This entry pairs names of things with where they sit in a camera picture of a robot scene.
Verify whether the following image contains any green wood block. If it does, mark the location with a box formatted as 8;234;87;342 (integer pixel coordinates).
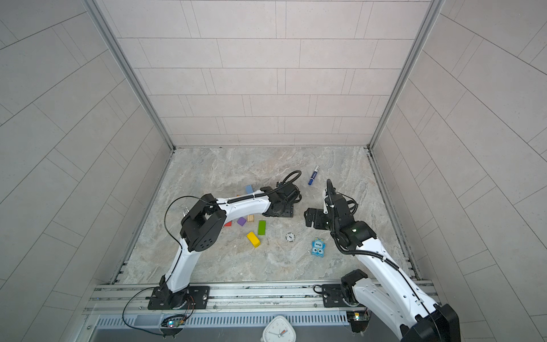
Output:
258;220;266;236

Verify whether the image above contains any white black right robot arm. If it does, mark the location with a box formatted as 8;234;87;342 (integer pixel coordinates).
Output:
304;190;462;341

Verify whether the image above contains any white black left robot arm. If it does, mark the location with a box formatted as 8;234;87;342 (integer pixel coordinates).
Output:
148;182;301;310

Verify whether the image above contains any yellow wood block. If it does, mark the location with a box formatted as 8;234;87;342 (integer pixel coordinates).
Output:
246;232;261;248

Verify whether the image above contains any blue robot toy figure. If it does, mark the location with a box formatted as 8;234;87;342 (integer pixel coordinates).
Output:
311;239;326;257

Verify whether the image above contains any blue white marker pen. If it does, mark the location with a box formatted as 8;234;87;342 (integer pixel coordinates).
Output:
308;165;320;186

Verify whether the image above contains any purple wood cube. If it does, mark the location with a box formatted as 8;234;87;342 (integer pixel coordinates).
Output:
237;217;247;227

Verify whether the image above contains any right circuit board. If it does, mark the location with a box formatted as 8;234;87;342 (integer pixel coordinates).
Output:
346;310;370;335

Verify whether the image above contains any circuit board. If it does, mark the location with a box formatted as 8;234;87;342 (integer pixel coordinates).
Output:
346;310;370;335
160;314;187;330

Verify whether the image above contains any white kitchen timer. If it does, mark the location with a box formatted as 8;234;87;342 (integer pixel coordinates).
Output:
261;316;296;342

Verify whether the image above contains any left circuit board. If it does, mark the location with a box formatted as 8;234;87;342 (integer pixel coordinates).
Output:
160;314;187;330

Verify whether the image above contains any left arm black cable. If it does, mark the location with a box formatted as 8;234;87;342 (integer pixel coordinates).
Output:
121;170;303;336

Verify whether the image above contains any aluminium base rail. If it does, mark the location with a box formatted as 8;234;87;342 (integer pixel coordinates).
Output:
83;279;441;315

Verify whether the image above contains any aluminium corner post right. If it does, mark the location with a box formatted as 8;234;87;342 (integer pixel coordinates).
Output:
368;0;444;151

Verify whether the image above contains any aluminium corner post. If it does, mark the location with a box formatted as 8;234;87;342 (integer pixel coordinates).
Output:
82;0;176;152
368;0;444;151

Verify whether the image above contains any aluminium corner post left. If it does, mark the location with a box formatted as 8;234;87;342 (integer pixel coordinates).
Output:
82;0;176;152

